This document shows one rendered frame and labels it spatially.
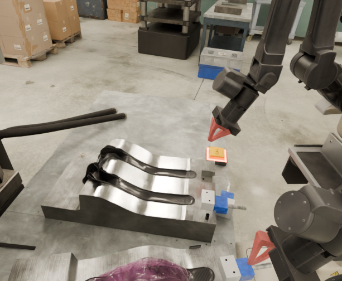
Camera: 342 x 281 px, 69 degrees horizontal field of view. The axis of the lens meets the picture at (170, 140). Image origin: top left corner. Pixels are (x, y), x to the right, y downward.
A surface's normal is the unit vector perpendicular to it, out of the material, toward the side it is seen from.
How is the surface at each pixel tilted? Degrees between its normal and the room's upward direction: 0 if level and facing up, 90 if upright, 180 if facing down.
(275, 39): 84
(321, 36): 82
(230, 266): 0
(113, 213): 90
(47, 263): 0
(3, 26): 94
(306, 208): 64
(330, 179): 0
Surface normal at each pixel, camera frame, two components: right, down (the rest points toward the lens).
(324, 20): 0.01, 0.60
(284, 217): -0.87, -0.36
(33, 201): 0.06, -0.80
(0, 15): -0.21, 0.66
